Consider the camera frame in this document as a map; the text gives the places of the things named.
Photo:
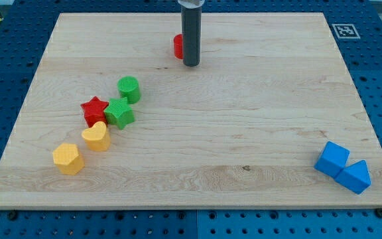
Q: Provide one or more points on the blue triangle block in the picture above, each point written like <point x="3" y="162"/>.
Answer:
<point x="355" y="178"/>

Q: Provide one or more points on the blue cube block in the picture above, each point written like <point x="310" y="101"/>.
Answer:
<point x="332" y="159"/>

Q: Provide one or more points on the green star block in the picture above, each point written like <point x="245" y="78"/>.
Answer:
<point x="119" y="112"/>

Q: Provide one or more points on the red star block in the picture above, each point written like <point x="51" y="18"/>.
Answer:
<point x="94" y="111"/>

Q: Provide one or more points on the silver rod mount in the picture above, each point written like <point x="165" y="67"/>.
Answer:
<point x="191" y="3"/>

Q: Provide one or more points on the white fiducial marker tag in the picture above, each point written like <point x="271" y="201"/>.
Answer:
<point x="345" y="31"/>

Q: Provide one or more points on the red cylinder block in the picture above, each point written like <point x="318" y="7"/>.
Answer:
<point x="177" y="44"/>

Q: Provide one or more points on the yellow heart block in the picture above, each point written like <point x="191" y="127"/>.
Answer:
<point x="97" y="137"/>

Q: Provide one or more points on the yellow hexagon block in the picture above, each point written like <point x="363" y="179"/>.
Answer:
<point x="68" y="159"/>

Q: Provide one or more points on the green cylinder block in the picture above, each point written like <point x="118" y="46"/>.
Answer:
<point x="128" y="87"/>

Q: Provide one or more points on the light wooden board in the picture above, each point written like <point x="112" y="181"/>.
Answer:
<point x="243" y="129"/>

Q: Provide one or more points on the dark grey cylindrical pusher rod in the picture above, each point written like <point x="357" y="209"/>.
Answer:
<point x="191" y="35"/>

